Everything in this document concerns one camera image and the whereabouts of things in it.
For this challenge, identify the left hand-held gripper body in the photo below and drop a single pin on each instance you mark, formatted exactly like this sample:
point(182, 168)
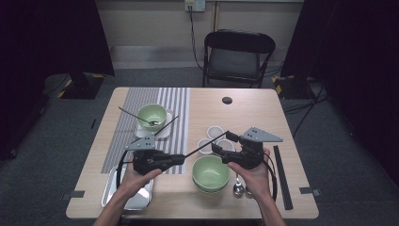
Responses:
point(147, 160)

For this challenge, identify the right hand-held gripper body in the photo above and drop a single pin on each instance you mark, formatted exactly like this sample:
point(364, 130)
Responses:
point(251, 157)

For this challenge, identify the white square plate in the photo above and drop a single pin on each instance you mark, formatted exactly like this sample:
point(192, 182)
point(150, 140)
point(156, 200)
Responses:
point(163, 135)

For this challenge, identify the row of black chopsticks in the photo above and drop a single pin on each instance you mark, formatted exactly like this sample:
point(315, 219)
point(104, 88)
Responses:
point(282, 175)

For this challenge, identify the silver square tray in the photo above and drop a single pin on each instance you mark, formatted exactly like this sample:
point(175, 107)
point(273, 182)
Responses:
point(141, 201)

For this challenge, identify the green bowl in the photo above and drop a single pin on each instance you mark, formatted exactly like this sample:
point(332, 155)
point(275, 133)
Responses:
point(210, 172)
point(210, 191)
point(153, 111)

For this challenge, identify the person's right hand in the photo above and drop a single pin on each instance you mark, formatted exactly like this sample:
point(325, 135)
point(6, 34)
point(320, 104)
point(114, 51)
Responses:
point(255, 182)

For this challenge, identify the person's left hand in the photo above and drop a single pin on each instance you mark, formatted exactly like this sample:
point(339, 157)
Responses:
point(131, 185)

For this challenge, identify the grey white striped placemat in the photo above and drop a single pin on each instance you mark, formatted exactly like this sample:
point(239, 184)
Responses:
point(178, 103)

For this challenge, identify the black floor strip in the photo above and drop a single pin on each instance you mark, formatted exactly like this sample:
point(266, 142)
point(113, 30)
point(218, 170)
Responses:
point(93, 123)

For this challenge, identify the black stand base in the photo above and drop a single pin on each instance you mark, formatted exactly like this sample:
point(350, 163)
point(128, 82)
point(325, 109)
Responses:
point(81, 88)
point(291, 89)

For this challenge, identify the black folding chair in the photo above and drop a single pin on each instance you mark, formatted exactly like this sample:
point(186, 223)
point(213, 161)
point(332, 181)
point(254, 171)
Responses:
point(238, 40)

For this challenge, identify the dark curtain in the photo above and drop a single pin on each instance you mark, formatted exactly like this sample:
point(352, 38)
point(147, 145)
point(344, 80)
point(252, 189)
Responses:
point(360, 62)
point(47, 37)

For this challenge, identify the beige wall conduit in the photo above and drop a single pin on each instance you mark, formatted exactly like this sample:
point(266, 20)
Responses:
point(216, 15)

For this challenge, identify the white wall outlet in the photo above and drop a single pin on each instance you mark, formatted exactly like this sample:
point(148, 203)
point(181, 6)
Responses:
point(199, 4)

